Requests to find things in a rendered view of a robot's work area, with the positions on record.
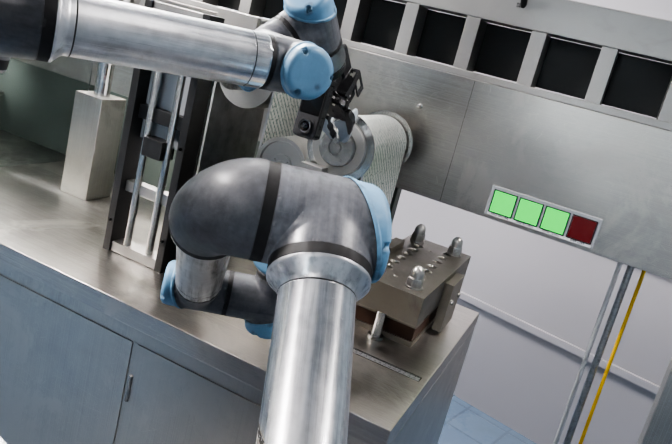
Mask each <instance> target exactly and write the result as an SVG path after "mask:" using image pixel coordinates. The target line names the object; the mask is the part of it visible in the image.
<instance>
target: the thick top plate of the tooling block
mask: <svg viewBox="0 0 672 444"><path fill-rule="evenodd" d="M411 237H412V235H409V236H407V237H406V238H404V239H403V240H405V242H404V246H403V248H401V249H399V250H398V251H396V252H395V253H393V254H391V255H389V259H388V262H387V266H386V269H385V271H384V273H383V275H382V277H381V278H380V280H379V281H377V282H376V283H372V284H371V288H370V291H369V292H368V294H367V295H366V296H364V297H363V298H362V299H360V300H359V301H357V303H359V304H362V305H364V306H367V307H369V308H371V309H374V310H376V311H379V312H381V313H384V314H386V315H388V316H391V317H393V318H396V319H398V320H400V321H403V322H405V323H408V324H410V325H413V326H415V327H416V326H417V325H418V324H419V323H420V322H421V321H422V320H423V319H424V318H425V317H426V316H427V315H428V314H429V313H430V312H431V311H432V310H433V309H434V308H435V307H436V306H437V305H438V304H439V303H440V299H441V296H442V293H443V289H444V286H445V283H446V282H447V281H448V280H449V279H450V278H451V277H452V276H454V275H455V274H456V273H460V274H462V275H465V274H466V271H467V268H468V265H469V261H470V258H471V256H469V255H467V254H464V253H461V257H454V256H451V255H449V254H447V253H446V251H448V248H447V247H444V246H442V245H439V244H436V243H433V242H431V241H428V240H424V242H425V243H424V244H418V243H415V242H413V241H411V240H410V238H411ZM415 266H422V267H423V269H424V271H425V275H424V284H423V290H422V291H415V290H412V289H409V288H407V287H406V286H405V283H406V282H407V279H408V276H409V275H410V274H411V271H412V269H413V268H414V267H415Z"/></svg>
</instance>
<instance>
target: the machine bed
mask: <svg viewBox="0 0 672 444"><path fill-rule="evenodd" d="M64 164H65V161H57V162H46V163H35V164H24V165H14V166H3V167H0V262H2V263H4V264H6V265H8V266H10V267H12V268H14V269H16V270H18V271H20V272H22V273H24V274H26V275H28V276H30V277H32V278H34V279H36V280H38V281H40V282H42V283H44V284H46V285H48V286H50V287H52V288H54V289H56V290H58V291H60V292H62V293H64V294H66V295H68V296H70V297H72V298H74V299H76V300H78V301H80V302H82V303H84V304H87V305H89V306H91V307H93V308H95V309H97V310H99V311H101V312H103V313H105V314H107V315H109V316H111V317H113V318H115V319H117V320H119V321H121V322H123V323H125V324H127V325H129V326H131V327H133V328H135V329H137V330H139V331H141V332H143V333H145V334H147V335H149V336H151V337H153V338H155V339H157V340H159V341H161V342H163V343H165V344H167V345H169V346H171V347H173V348H175V349H177V350H179V351H181V352H183V353H185V354H187V355H189V356H191V357H193V358H195V359H197V360H199V361H201V362H203V363H205V364H208V365H210V366H212V367H214V368H216V369H218V370H220V371H222V372H224V373H226V374H228V375H230V376H232V377H234V378H236V379H238V380H240V381H242V382H244V383H246V384H248V385H250V386H252V387H254V388H256V389H258V390H260V391H262V392H263V390H264V383H265V376H266V369H267V362H268V355H269V348H270V342H271V339H263V338H259V337H258V336H257V335H252V334H251V333H249V332H248V331H247V330H246V328H245V321H244V319H239V318H234V317H228V316H224V315H219V314H213V313H208V312H202V311H196V310H191V309H185V308H184V309H179V308H177V307H175V306H170V305H166V304H164V303H162V301H161V299H160V294H161V288H162V283H163V279H164V275H165V272H163V273H161V274H160V273H157V272H155V271H154V269H152V268H150V267H148V266H145V265H143V264H141V263H139V262H137V261H134V260H132V259H130V258H128V257H125V256H123V255H121V254H119V253H117V252H114V251H112V250H106V249H104V248H103V243H104V237H105V231H106V225H107V220H108V214H109V208H110V202H111V197H112V191H113V185H114V179H115V174H114V176H113V182H112V188H111V193H110V197H105V198H99V199H93V200H87V201H85V200H82V199H80V198H78V197H75V196H73V195H71V194H68V193H66V192H63V191H61V183H62V177H63V170H64ZM153 208H154V201H151V200H149V199H146V198H144V197H141V196H140V198H139V203H138V209H137V214H136V220H135V225H134V231H133V236H132V241H134V242H136V243H138V244H140V245H143V246H145V247H146V245H147V240H148V234H149V229H150V224H151V218H152V213H153ZM227 270H231V271H235V272H240V273H245V274H250V275H256V271H257V268H256V266H255V265H254V263H253V261H251V260H248V259H243V258H238V257H233V256H231V257H230V260H229V264H228V267H227ZM478 316H479V313H478V312H476V311H473V310H471V309H468V308H466V307H463V306H460V305H458V304H456V306H455V309H454V313H453V316H452V319H451V320H450V321H449V322H448V324H447V325H446V326H445V327H444V328H443V329H442V331H441V332H438V331H435V330H433V329H432V326H433V324H432V325H431V326H430V327H429V328H428V329H427V330H426V332H425V333H424V334H423V335H422V336H421V337H420V338H419V339H418V340H417V341H416V342H415V343H414V344H413V346H412V347H411V348H409V347H407V346H404V345H402V344H400V343H397V342H395V341H393V340H390V339H388V338H386V337H383V340H382V341H373V340H371V339H369V338H368V337H367V332H368V331H369V330H367V329H365V328H362V327H360V326H358V325H355V330H354V345H353V347H354V348H356V349H359V350H361V351H363V352H365V353H368V354H370V355H372V356H374V357H377V358H379V359H381V360H383V361H386V362H388V363H390V364H392V365H395V366H397V367H399V368H402V369H404V370H406V371H408V372H411V373H413V374H415V375H417V376H420V377H422V379H421V380H420V382H417V381H415V380H413V379H410V378H408V377H406V376H404V375H401V374H399V373H397V372H395V371H392V370H390V369H388V368H386V367H383V366H381V365H379V364H377V363H374V362H372V361H370V360H368V359H365V358H363V357H361V356H359V355H356V354H354V353H353V360H352V376H351V391H350V407H349V422H348V434H349V435H351V436H353V437H355V438H357V439H359V440H361V441H363V442H365V443H367V444H391V443H392V441H393V440H394V438H395V437H396V436H397V434H398V433H399V431H400V430H401V429H402V427H403V426H404V424H405V423H406V422H407V420H408V419H409V418H410V416H411V415H412V413H413V412H414V411H415V409H416V408H417V406H418V405H419V404H420V402H421V401H422V400H423V398H424V397H425V395H426V394H427V393H428V391H429V390H430V388H431V387H432V386H433V384H434V383H435V382H436V380H437V379H438V377H439V376H440V375H441V373H442V372H443V370H444V369H445V368H446V366H447V365H448V363H449V362H450V361H451V359H452V358H453V357H454V355H455V354H456V352H457V351H458V350H459V348H460V347H461V345H462V344H463V343H464V341H465V340H466V339H467V337H468V336H469V334H470V333H471V332H472V330H473V329H474V327H475V326H476V322H477V319H478Z"/></svg>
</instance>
